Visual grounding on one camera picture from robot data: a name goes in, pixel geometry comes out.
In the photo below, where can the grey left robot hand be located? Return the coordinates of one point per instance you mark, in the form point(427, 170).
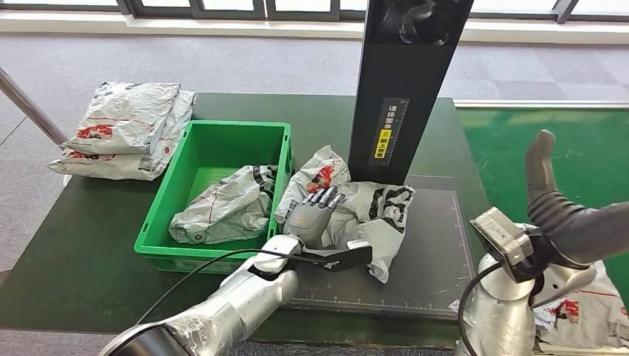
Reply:
point(309, 221)

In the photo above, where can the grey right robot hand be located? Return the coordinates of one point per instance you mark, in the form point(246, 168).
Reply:
point(589, 231)

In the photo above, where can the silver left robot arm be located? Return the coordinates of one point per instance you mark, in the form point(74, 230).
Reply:
point(236, 309)

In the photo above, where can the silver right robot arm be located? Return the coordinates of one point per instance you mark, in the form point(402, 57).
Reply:
point(501, 319)

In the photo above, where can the green conveyor belt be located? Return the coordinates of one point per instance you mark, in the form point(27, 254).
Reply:
point(501, 157)

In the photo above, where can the black inbound scanner machine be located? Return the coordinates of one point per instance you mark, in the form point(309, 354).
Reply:
point(408, 73)

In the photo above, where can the yellow label sticker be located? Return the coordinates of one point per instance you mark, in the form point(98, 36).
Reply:
point(383, 144)

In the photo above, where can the green plastic crate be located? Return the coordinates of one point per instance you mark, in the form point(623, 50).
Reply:
point(221, 142)

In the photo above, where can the metal pole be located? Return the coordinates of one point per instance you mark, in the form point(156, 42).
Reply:
point(29, 108)

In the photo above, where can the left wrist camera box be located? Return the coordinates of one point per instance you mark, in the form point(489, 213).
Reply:
point(344, 256)

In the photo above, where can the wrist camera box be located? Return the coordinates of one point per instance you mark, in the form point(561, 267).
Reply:
point(503, 241)
point(344, 256)

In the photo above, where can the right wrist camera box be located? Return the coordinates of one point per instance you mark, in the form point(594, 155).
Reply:
point(503, 241)

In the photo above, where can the metal conveyor side rail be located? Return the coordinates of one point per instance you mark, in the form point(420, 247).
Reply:
point(540, 103)

